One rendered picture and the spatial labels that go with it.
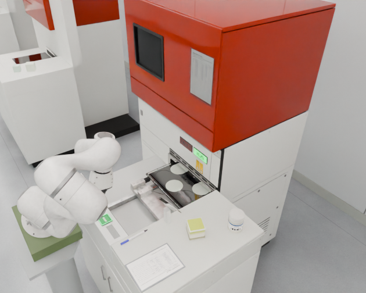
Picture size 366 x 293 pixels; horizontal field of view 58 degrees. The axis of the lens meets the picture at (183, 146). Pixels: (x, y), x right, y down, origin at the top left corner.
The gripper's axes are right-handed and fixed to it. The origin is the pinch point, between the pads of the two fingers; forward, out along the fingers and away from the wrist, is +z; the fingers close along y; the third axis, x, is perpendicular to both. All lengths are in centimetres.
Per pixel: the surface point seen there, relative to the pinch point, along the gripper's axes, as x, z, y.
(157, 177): -17.8, 12.7, -44.7
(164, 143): -36, 2, -60
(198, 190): 5, 10, -57
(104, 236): 8.7, 16.1, 0.9
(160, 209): 3.0, 16.9, -33.8
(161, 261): 35.9, 12.5, -12.3
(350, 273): 67, 77, -173
